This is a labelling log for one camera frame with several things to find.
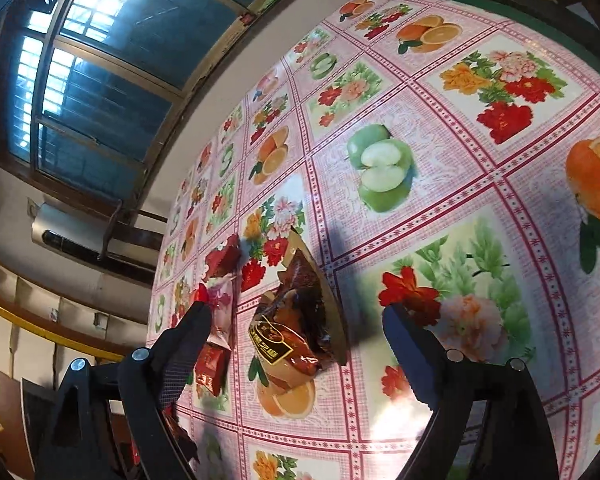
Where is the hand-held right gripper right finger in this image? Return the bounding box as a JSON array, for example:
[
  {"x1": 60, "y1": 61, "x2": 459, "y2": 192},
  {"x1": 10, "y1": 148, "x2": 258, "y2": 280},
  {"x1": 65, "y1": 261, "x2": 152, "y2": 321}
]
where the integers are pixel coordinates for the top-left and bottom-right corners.
[{"x1": 381, "y1": 304, "x2": 556, "y2": 480}]

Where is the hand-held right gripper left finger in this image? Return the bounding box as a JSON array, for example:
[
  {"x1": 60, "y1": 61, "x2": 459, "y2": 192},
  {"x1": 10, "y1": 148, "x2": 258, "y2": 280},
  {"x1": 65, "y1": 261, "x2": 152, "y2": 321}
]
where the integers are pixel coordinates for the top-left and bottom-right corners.
[{"x1": 35, "y1": 301, "x2": 216, "y2": 480}]

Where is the pink white snack packet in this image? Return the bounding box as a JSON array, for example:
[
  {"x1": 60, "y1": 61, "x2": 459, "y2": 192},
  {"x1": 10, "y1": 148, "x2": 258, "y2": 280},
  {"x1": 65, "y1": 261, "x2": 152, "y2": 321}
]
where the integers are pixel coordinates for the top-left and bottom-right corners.
[{"x1": 200, "y1": 277, "x2": 236, "y2": 351}]

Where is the red snack packet white print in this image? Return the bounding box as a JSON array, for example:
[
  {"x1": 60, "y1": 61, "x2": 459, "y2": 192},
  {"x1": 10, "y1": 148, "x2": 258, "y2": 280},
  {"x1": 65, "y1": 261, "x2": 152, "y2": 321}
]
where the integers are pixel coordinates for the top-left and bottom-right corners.
[{"x1": 194, "y1": 342, "x2": 231, "y2": 398}]

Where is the plain red snack packet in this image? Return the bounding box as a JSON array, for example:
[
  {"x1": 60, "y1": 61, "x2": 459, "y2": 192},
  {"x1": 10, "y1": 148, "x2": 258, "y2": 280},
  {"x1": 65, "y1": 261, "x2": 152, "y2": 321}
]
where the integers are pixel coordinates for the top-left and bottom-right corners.
[{"x1": 202, "y1": 234, "x2": 242, "y2": 281}]

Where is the brown snack packet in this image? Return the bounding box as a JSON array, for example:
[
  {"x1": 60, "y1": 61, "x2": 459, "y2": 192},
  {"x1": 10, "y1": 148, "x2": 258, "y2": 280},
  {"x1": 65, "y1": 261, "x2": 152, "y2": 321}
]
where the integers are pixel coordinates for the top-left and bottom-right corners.
[{"x1": 247, "y1": 230, "x2": 351, "y2": 393}]

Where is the dark red snack packet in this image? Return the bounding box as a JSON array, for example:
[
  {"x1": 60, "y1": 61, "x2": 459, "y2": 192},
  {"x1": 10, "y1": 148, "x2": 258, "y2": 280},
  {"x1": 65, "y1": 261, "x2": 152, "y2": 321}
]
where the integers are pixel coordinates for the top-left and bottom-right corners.
[{"x1": 162, "y1": 405, "x2": 201, "y2": 466}]

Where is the fruit and flower printed tablecloth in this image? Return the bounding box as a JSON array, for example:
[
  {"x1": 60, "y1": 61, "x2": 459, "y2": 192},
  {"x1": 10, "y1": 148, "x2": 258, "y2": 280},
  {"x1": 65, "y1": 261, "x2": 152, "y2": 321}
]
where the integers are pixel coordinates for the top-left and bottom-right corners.
[{"x1": 147, "y1": 0, "x2": 600, "y2": 480}]

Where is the wooden framed window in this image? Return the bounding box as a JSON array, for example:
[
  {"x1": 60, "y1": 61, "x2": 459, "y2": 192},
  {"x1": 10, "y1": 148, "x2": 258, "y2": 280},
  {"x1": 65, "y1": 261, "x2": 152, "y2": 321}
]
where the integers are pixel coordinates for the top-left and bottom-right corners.
[{"x1": 0, "y1": 0, "x2": 261, "y2": 201}]

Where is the white wall appliance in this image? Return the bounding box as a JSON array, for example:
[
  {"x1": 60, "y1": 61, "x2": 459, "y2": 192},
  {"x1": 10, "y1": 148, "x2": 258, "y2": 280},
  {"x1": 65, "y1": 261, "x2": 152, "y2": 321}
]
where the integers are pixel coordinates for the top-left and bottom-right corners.
[{"x1": 30, "y1": 202, "x2": 166, "y2": 281}]

